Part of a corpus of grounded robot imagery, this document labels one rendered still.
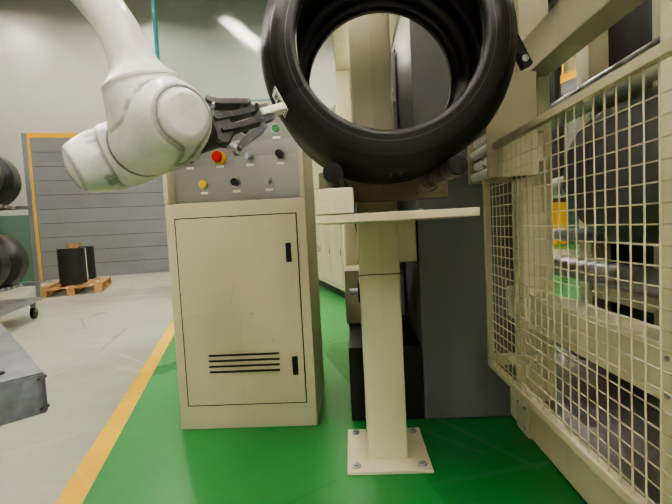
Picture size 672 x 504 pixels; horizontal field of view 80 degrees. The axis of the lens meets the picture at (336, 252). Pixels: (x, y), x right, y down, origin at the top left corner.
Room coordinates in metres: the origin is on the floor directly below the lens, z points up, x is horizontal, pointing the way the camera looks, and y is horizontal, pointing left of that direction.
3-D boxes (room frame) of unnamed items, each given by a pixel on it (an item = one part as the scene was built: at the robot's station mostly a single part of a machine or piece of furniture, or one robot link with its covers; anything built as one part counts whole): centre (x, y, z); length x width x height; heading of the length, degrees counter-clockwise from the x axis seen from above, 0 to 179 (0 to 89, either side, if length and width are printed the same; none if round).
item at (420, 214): (1.08, -0.15, 0.80); 0.37 x 0.36 x 0.02; 88
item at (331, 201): (1.08, -0.01, 0.83); 0.36 x 0.09 x 0.06; 178
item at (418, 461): (1.33, -0.14, 0.01); 0.27 x 0.27 x 0.02; 88
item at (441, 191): (1.25, -0.16, 0.90); 0.40 x 0.03 x 0.10; 88
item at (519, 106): (1.28, -0.54, 1.05); 0.20 x 0.15 x 0.30; 178
